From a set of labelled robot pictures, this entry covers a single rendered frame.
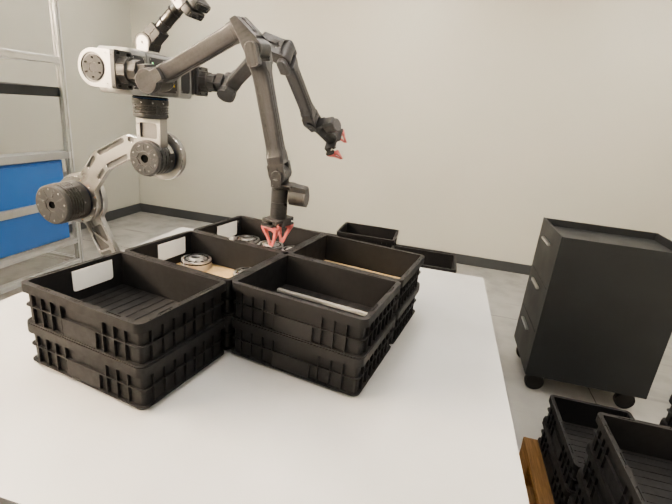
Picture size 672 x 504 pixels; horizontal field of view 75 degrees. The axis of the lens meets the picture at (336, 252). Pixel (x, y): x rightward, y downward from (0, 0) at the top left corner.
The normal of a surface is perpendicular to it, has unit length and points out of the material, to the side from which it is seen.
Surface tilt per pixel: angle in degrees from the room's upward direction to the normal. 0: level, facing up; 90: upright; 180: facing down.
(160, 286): 90
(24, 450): 0
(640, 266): 90
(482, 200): 90
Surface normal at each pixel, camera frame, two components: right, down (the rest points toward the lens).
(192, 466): 0.09, -0.94
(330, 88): -0.25, 0.29
